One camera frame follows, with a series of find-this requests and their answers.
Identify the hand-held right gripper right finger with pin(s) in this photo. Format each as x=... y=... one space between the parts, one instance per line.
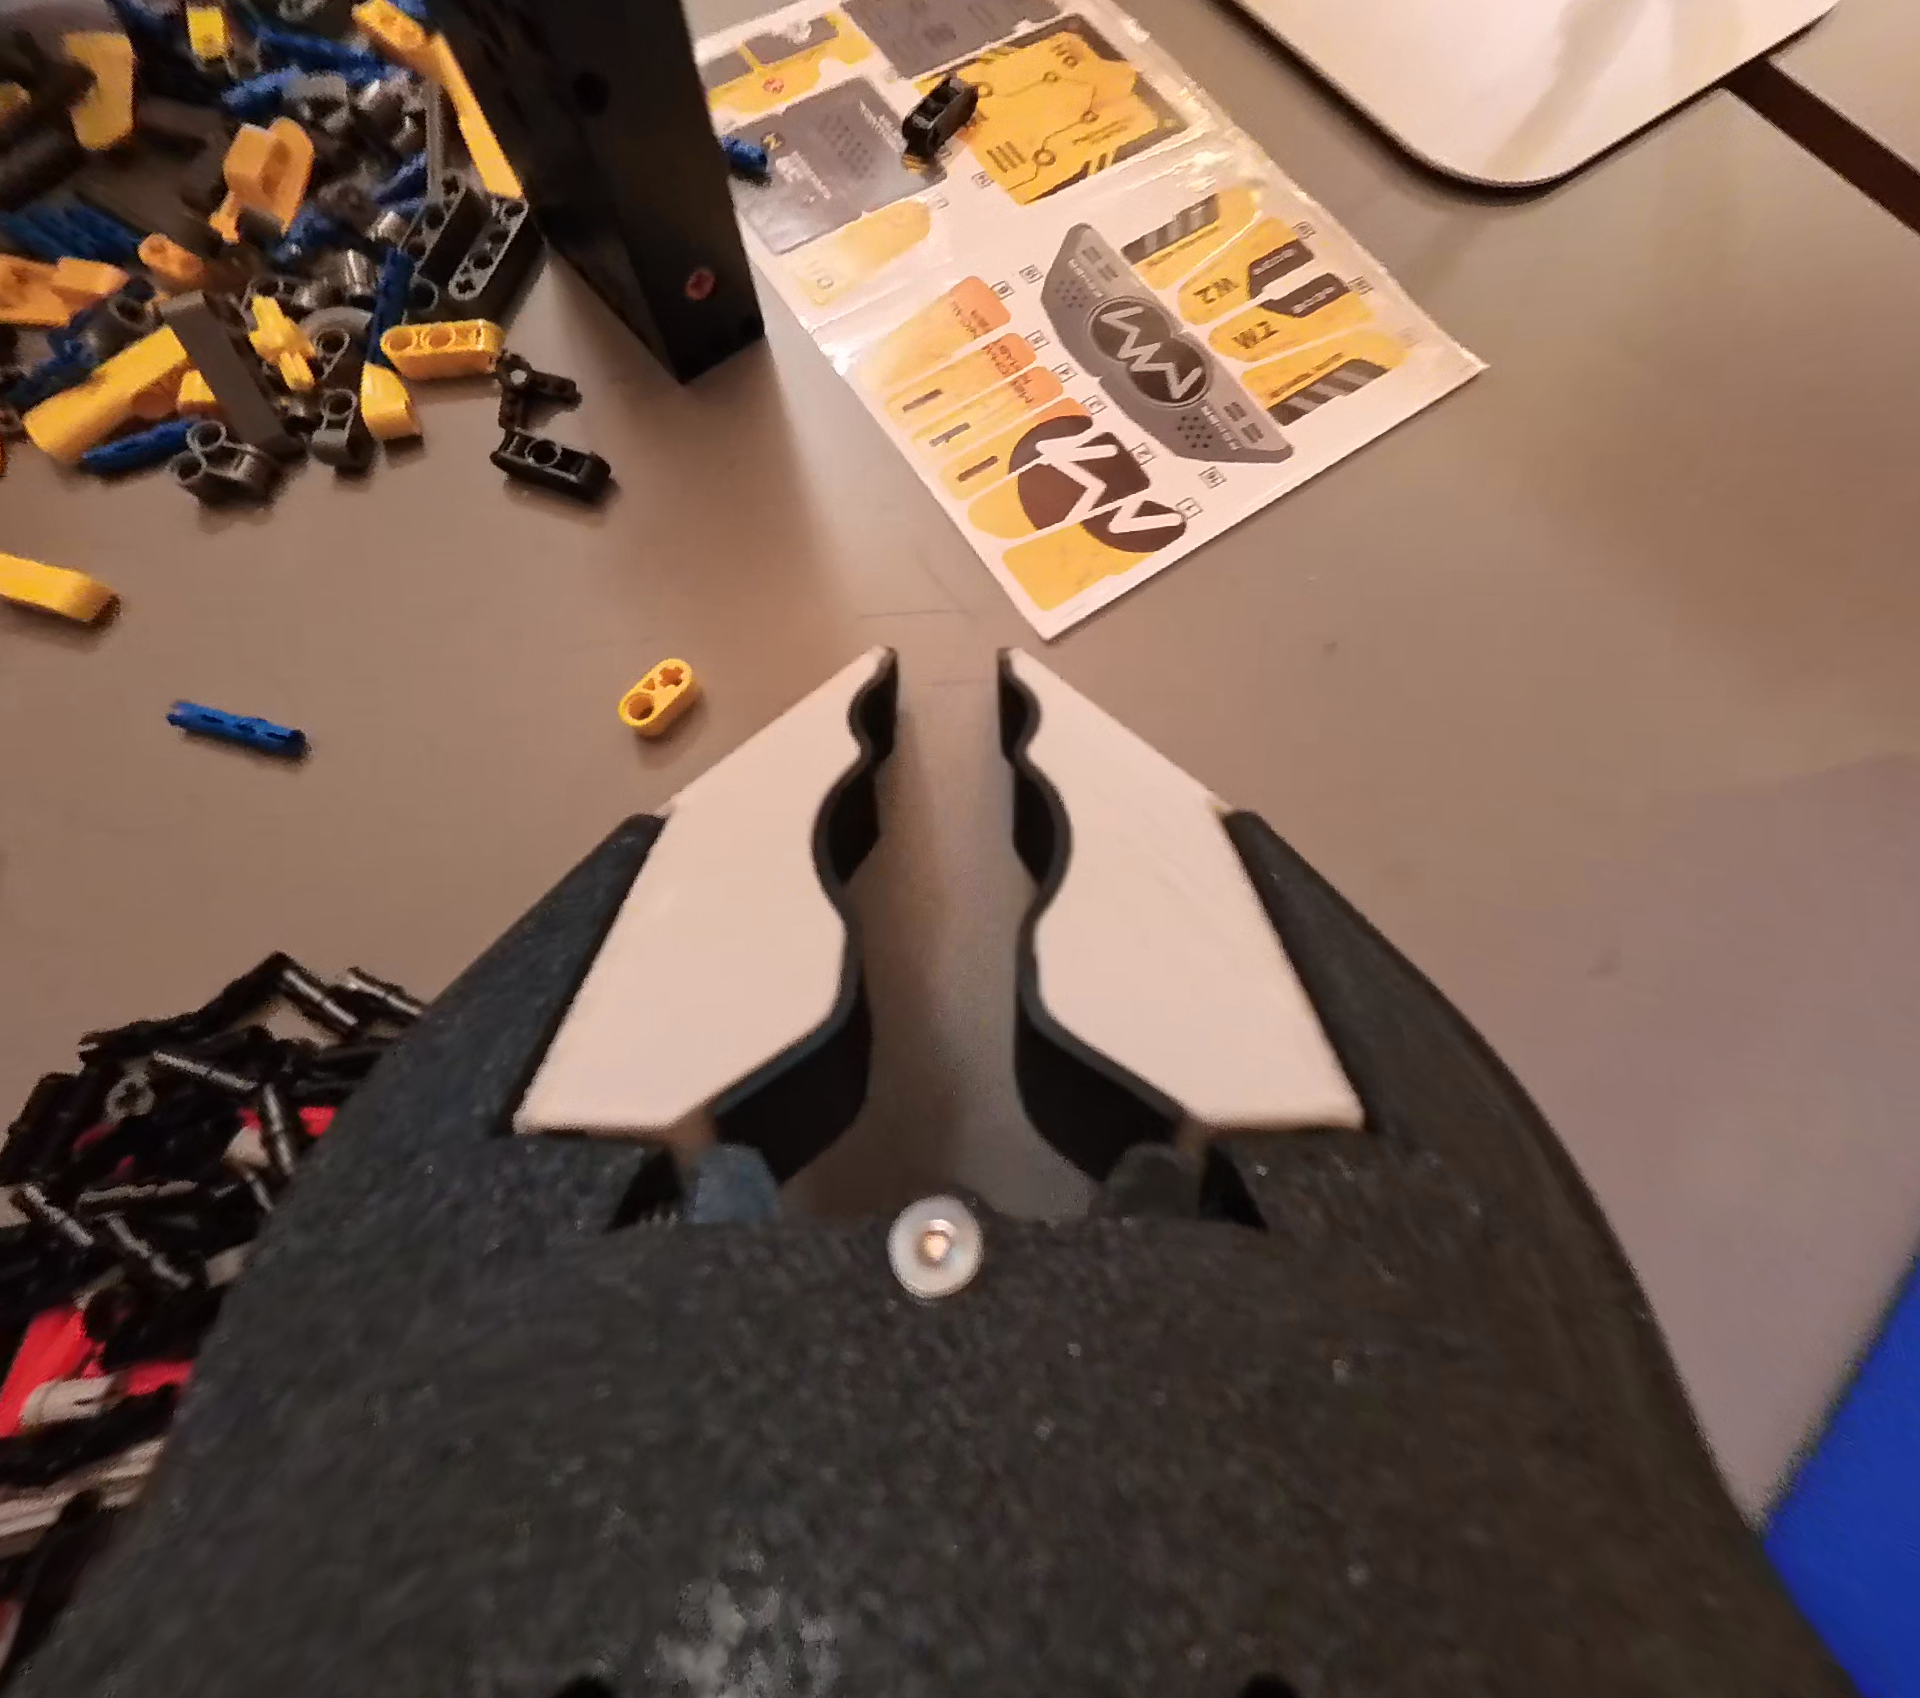
x=1184 y=963

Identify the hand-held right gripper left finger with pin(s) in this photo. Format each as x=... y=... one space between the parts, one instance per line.
x=720 y=963

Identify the small yellow connector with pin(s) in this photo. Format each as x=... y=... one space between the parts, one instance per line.
x=660 y=693

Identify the pile of black red pieces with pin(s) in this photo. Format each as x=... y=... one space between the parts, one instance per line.
x=135 y=1128

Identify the pile of yellow blue pieces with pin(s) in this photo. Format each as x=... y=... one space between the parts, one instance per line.
x=271 y=273

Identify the blue plastic bin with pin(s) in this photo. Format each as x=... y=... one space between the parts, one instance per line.
x=1852 y=1549

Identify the black double-hole connector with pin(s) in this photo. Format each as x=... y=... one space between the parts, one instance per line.
x=553 y=465

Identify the blue pin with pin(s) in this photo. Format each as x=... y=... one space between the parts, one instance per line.
x=237 y=729
x=747 y=153

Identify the yellow grey sticker sheet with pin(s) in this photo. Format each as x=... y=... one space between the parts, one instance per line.
x=1140 y=379

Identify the black angled connector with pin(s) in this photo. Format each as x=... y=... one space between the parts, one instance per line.
x=537 y=386

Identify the small black brick piece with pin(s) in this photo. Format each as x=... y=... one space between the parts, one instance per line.
x=939 y=116

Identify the black perforated block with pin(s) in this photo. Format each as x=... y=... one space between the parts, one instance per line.
x=570 y=79

